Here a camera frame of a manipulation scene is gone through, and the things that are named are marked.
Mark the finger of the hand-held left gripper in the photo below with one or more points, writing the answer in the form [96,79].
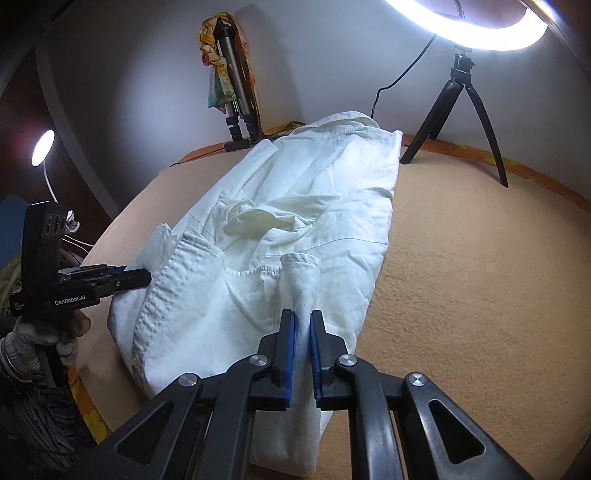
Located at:
[87,270]
[131,279]

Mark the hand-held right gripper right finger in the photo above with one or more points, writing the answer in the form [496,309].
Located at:
[316,369]

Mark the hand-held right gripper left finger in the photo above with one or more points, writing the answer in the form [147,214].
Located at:
[291,364]

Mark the white shirt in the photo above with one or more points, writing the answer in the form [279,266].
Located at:
[286,184]

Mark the person's left forearm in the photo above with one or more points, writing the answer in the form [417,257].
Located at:
[8,390]

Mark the person's left hand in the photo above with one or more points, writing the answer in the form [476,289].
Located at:
[32,332]

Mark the blue chair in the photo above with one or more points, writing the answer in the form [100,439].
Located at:
[11,221]

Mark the white gooseneck clip lamp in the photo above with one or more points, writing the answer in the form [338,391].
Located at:
[42,146]

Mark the dark striped clothing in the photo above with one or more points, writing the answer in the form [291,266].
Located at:
[32,424]

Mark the beige blanket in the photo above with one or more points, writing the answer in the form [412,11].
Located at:
[461,277]

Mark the colourful patterned scarf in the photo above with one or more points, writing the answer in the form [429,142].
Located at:
[214,87]

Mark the black mini tripod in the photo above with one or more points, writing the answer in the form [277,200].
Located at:
[455,87]

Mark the silver camera tripod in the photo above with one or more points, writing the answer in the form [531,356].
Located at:
[235,83]

